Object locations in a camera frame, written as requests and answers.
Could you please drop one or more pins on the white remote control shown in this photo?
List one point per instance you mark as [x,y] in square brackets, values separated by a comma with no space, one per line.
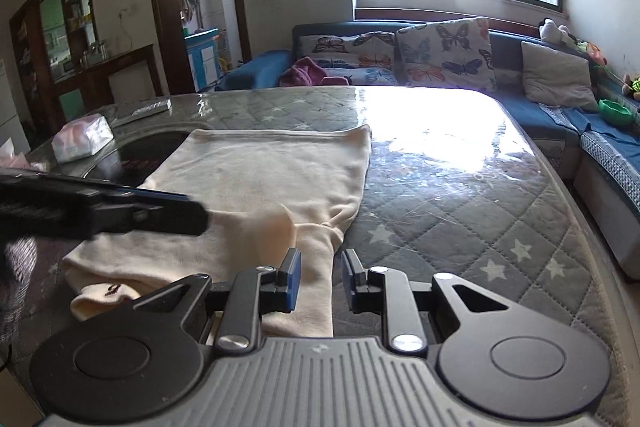
[145,111]

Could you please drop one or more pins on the white tissue pack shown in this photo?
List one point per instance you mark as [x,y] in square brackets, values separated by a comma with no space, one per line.
[80,139]

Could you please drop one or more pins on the long butterfly print pillow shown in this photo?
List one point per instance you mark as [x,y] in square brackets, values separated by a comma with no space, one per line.
[350,49]

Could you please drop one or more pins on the blue cabinet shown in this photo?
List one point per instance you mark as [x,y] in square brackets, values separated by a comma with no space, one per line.
[202,57]

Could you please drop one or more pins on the wooden display cabinet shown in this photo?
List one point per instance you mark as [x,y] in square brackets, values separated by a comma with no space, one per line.
[32,32]

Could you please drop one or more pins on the dark wooden door frame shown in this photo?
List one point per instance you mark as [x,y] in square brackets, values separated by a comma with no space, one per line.
[160,7]

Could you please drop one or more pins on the pink plastic bag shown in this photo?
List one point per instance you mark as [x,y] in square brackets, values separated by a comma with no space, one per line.
[15,157]

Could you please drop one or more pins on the blue corner sofa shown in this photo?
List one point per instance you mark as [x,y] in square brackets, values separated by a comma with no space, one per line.
[255,69]

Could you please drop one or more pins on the grey pillow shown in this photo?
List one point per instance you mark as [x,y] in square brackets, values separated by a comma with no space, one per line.
[557,77]

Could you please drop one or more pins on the blue patterned sofa cover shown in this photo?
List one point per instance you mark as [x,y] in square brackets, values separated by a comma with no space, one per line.
[600,142]

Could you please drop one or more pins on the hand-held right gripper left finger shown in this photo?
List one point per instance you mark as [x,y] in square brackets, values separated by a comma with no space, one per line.
[292,279]

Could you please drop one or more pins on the orange green plush toy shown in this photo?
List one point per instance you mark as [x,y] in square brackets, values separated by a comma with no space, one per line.
[592,52]

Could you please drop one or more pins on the panda plush toy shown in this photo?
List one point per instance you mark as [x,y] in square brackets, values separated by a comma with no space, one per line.
[550,29]

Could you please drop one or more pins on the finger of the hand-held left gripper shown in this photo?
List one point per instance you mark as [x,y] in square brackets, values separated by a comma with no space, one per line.
[160,214]

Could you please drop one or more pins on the green plastic bowl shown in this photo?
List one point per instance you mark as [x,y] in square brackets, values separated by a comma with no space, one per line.
[617,113]

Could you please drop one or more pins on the square butterfly print pillow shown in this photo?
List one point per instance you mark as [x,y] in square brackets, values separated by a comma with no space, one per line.
[445,52]

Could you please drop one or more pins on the dark wooden sideboard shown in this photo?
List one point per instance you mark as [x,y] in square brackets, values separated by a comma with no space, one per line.
[100,72]

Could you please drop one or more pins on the pink cloth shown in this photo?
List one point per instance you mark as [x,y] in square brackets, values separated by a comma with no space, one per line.
[302,72]

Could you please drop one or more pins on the cream fleece garment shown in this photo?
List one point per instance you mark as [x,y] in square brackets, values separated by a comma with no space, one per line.
[260,177]

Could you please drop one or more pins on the grey quilted star table cover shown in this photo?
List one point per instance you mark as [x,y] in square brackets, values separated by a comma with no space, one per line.
[450,217]

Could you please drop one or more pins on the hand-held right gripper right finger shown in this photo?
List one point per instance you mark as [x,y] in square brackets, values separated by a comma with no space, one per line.
[348,282]

